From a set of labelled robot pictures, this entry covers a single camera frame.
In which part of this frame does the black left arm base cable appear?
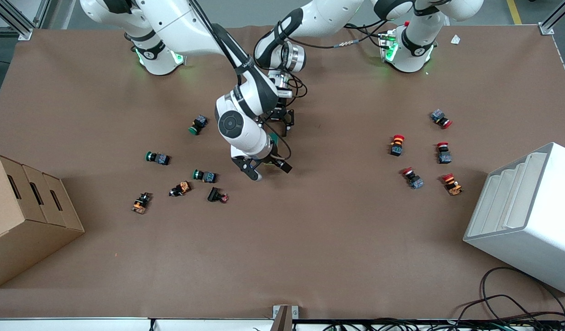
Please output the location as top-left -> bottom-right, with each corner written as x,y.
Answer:
282,22 -> 390,49

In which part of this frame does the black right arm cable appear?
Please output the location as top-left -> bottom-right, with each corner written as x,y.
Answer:
188,0 -> 254,86

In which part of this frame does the looped black floor cable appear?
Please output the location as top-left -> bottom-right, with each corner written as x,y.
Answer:
453,266 -> 565,323

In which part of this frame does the metal table edge bracket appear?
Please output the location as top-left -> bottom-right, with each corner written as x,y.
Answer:
272,304 -> 299,331

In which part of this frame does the aluminium frame profile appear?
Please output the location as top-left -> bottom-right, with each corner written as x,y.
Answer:
0,0 -> 50,41
539,0 -> 565,36

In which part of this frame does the white stepped plastic rack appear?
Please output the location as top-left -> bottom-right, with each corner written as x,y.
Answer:
463,142 -> 565,296

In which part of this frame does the white table edge rail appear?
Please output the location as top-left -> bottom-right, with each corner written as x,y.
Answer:
0,317 -> 275,331

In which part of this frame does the black cable bundle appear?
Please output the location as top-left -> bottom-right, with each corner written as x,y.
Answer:
319,315 -> 565,331

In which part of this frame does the brown cardboard box with slots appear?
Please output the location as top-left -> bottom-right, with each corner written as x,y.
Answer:
0,153 -> 85,289

